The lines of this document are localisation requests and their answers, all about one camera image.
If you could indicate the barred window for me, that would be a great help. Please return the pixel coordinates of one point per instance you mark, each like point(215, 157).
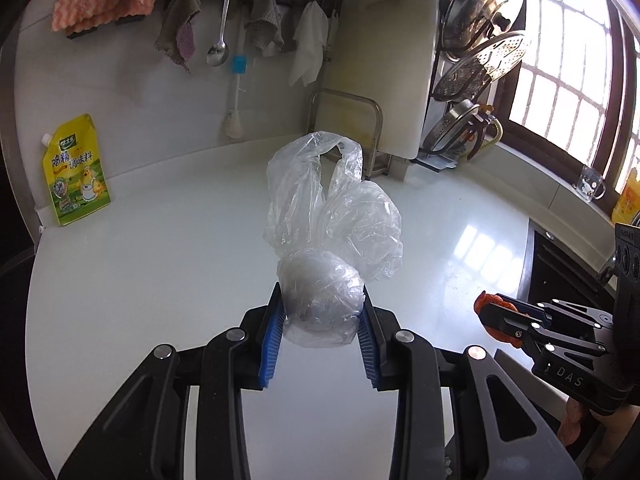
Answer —
point(565, 60)

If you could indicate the grey and purple rag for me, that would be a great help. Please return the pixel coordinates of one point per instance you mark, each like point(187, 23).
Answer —
point(175, 25)

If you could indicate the steel spoon with smiley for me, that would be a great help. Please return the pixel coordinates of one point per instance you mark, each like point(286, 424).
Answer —
point(217, 55)

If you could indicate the steel pot lid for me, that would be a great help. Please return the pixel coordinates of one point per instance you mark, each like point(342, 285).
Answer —
point(480, 5)

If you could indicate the clear plastic bag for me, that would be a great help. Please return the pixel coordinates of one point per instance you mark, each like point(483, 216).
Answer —
point(350, 230)

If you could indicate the glass mug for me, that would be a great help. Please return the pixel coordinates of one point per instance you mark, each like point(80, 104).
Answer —
point(592, 185)

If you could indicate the steel kitchen sink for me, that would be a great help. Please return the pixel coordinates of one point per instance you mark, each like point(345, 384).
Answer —
point(565, 270)

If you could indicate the yellow oil bottle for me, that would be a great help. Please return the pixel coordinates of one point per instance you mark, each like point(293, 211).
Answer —
point(627, 205)

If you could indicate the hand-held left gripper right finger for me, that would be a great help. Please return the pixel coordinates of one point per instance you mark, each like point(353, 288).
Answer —
point(367, 350)

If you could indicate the white cloth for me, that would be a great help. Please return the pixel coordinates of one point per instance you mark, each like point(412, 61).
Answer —
point(307, 45)

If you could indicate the person's right hand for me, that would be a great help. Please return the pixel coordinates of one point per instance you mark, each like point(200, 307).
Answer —
point(572, 420)

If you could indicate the yellow seasoning pouch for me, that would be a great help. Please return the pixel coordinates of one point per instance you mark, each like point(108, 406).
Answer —
point(75, 175)

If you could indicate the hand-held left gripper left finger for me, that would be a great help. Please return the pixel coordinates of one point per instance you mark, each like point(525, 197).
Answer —
point(270, 345)

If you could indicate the black lid rack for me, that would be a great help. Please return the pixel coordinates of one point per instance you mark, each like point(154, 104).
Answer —
point(440, 161)

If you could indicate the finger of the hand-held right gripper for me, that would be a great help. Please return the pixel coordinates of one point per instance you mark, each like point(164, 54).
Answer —
point(505, 325)
point(530, 310)

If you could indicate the white and blue bottle brush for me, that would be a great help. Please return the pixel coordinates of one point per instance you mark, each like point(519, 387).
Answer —
point(233, 127)

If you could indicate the steel cutting board stand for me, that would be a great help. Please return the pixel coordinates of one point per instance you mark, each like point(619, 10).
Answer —
point(378, 125)

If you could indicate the grey knitted rag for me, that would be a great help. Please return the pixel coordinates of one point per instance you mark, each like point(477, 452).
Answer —
point(262, 15)

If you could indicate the white cutting board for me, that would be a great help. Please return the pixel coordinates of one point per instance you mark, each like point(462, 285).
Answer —
point(390, 60)

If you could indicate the perforated steel steamer tray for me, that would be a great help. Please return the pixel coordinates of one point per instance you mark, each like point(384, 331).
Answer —
point(485, 65)

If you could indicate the glass pot lid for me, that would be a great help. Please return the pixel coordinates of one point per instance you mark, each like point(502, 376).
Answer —
point(450, 130)

